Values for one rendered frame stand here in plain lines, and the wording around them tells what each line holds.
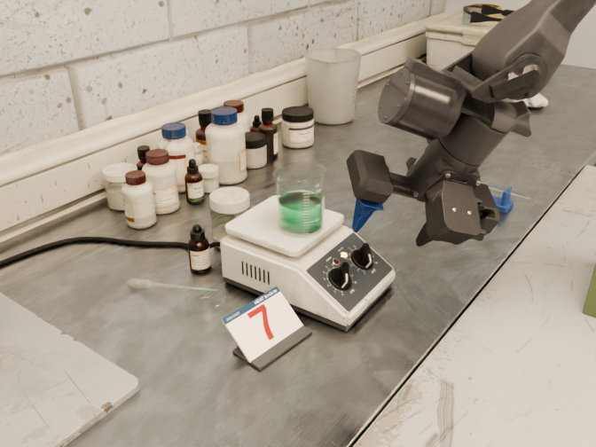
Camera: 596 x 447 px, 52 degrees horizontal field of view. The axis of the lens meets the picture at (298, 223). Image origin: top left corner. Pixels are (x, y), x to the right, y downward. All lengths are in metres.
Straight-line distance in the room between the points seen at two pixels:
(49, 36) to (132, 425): 0.63
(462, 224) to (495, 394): 0.19
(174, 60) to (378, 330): 0.70
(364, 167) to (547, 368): 0.31
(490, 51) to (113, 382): 0.51
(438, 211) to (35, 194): 0.65
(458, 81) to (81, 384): 0.50
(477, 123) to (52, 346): 0.53
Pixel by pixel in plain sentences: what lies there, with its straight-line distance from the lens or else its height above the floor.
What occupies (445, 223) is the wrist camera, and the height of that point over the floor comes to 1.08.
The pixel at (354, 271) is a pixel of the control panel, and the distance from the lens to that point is 0.78.
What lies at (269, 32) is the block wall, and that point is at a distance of 1.43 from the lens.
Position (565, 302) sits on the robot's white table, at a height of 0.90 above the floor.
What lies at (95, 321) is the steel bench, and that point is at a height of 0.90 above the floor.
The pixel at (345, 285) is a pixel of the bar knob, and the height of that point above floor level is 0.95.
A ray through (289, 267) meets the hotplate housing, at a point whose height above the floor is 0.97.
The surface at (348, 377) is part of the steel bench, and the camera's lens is 0.70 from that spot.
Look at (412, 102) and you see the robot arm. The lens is 0.59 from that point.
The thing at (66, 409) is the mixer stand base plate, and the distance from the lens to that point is 0.69.
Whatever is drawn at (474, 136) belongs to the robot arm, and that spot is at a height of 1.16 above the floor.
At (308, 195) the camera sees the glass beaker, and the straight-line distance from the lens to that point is 0.74.
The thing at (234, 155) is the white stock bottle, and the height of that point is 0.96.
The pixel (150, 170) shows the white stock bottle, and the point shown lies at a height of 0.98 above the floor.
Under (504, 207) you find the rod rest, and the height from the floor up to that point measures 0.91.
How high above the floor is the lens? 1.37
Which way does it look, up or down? 28 degrees down
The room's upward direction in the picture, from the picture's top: straight up
